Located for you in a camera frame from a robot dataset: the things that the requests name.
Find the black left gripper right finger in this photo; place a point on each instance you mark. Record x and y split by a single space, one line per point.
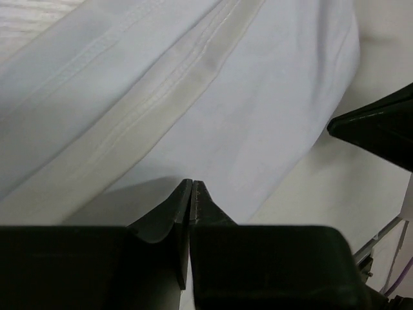
269 267

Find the aluminium rail across table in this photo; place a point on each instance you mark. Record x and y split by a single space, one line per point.
367 248

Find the white skirt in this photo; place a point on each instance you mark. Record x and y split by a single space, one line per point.
107 105

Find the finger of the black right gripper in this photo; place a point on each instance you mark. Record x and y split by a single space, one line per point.
383 128

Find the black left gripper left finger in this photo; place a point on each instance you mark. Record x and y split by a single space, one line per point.
139 266

